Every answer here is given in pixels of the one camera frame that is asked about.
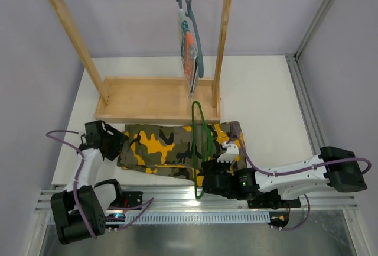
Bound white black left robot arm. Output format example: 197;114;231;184
50;120;126;245

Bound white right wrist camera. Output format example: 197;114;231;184
217;142;239;164

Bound blue-grey clothes hanger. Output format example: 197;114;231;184
176;0;204;79

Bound colourful printed cloth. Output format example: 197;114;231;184
178;9;199;99

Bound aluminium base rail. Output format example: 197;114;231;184
35;184;355;214

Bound wooden clothes rack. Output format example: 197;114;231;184
49;0;232;124

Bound green clothes hanger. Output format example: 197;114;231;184
191;101;213;200

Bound camouflage yellow green trousers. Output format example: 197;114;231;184
117;121;247;185

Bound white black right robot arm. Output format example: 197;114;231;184
202;142;367;209

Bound slotted grey cable duct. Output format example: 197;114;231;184
132;211;271;225

